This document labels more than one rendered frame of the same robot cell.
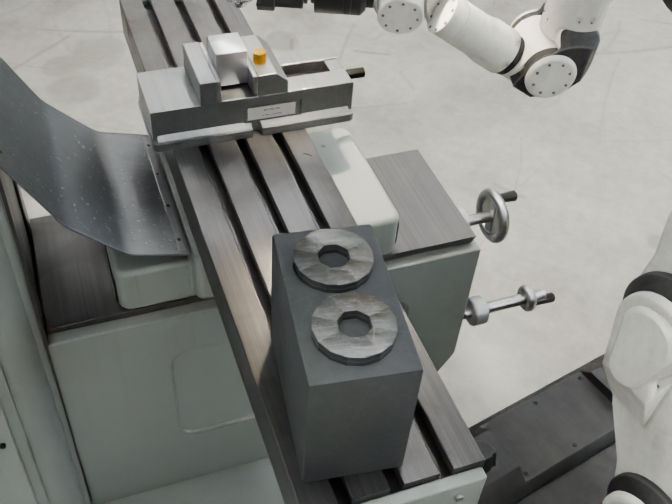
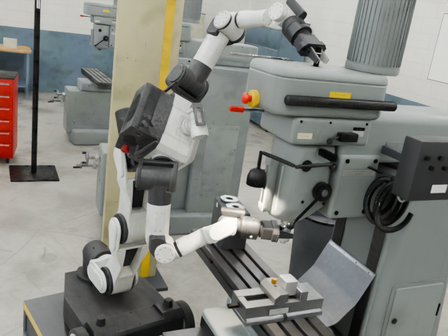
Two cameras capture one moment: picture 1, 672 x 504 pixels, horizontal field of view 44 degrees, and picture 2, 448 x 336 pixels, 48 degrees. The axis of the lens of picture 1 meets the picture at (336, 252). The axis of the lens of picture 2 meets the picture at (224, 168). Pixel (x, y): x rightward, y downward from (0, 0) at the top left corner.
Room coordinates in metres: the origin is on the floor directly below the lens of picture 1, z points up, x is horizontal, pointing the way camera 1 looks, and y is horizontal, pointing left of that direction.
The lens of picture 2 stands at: (2.91, -0.19, 2.04)
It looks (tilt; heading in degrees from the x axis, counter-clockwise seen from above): 17 degrees down; 177
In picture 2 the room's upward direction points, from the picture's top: 8 degrees clockwise
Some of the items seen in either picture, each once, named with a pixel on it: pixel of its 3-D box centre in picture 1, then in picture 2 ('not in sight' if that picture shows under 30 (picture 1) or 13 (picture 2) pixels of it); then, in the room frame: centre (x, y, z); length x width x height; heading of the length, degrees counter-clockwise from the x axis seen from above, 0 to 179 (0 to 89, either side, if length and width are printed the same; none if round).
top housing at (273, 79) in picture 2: not in sight; (315, 89); (1.10, 0.18, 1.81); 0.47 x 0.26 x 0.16; 113
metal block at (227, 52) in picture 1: (227, 59); (287, 285); (1.18, 0.20, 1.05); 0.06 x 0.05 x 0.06; 23
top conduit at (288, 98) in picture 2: not in sight; (343, 103); (1.23, 0.26, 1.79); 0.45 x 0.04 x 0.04; 113
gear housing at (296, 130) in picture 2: not in sight; (315, 124); (1.09, 0.21, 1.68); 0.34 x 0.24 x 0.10; 113
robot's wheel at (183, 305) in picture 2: not in sight; (181, 320); (0.69, -0.19, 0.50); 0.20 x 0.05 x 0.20; 36
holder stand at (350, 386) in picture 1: (338, 347); (229, 221); (0.61, -0.01, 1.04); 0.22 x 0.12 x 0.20; 16
